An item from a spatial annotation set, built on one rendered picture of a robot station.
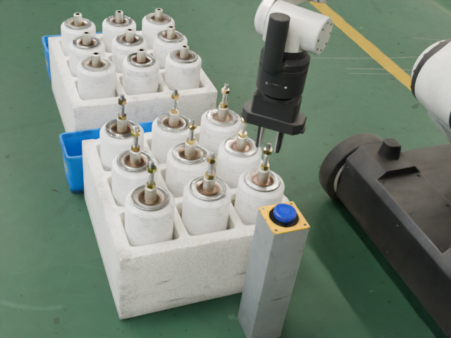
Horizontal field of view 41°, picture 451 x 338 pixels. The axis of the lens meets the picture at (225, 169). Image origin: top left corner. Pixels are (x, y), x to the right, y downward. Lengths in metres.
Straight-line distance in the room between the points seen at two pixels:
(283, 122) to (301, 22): 0.20
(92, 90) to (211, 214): 0.55
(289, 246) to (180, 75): 0.70
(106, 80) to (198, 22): 0.95
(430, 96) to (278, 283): 0.44
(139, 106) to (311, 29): 0.70
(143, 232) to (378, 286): 0.58
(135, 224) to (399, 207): 0.58
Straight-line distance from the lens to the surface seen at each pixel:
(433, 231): 1.34
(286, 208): 1.06
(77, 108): 1.55
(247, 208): 1.23
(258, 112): 1.12
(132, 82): 1.60
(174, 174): 1.27
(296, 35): 1.02
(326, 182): 1.54
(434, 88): 1.15
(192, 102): 1.64
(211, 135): 1.39
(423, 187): 1.45
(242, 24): 2.48
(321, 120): 1.94
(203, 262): 1.22
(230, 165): 1.30
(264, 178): 1.22
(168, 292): 1.26
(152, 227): 1.15
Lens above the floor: 1.02
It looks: 38 degrees down
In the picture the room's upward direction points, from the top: 8 degrees clockwise
